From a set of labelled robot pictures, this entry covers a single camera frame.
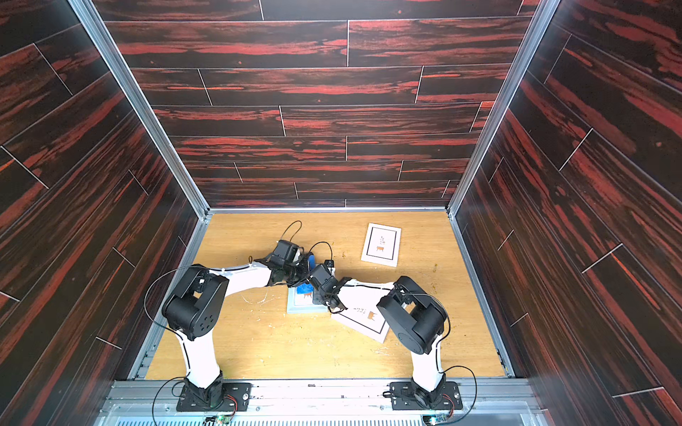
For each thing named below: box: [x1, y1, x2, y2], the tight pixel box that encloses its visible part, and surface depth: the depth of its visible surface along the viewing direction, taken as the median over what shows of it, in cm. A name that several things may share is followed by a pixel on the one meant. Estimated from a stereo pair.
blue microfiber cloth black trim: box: [295, 282, 315, 295], surface depth 94 cm
